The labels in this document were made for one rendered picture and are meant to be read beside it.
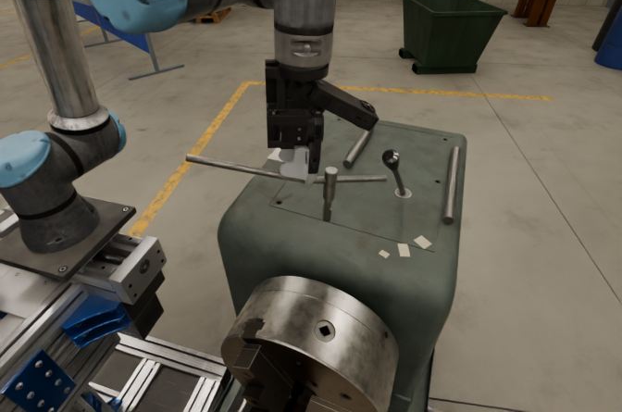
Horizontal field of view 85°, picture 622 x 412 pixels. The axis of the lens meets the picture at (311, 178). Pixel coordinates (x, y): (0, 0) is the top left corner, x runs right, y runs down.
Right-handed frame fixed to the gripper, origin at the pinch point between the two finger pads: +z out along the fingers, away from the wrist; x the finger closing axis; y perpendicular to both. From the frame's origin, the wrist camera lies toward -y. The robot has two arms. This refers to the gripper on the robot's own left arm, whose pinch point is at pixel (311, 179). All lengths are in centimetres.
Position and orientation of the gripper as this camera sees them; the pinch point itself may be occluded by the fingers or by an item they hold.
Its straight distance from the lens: 58.0
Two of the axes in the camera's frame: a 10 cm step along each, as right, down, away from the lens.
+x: 1.1, 6.2, -7.8
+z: -0.5, 7.9, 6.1
